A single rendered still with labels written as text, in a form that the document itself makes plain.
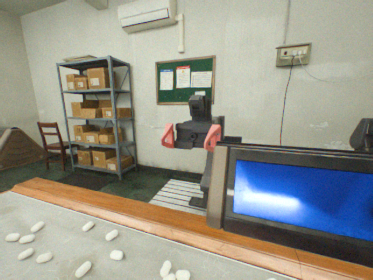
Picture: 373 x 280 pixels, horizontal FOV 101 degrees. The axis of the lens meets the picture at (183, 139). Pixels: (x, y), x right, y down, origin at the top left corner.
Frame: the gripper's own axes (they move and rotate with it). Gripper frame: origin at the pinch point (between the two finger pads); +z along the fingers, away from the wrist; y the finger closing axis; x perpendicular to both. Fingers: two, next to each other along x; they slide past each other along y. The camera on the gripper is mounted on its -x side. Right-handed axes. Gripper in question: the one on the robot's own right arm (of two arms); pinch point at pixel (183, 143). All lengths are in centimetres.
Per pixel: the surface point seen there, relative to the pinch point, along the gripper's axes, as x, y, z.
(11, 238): 32, -52, 11
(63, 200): 32, -58, -8
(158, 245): 33.3, -9.4, -3.3
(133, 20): -126, -138, -179
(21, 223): 33, -60, 5
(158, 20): -122, -101, -183
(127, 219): 31.6, -24.0, -7.7
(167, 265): 31.2, -3.5, 2.6
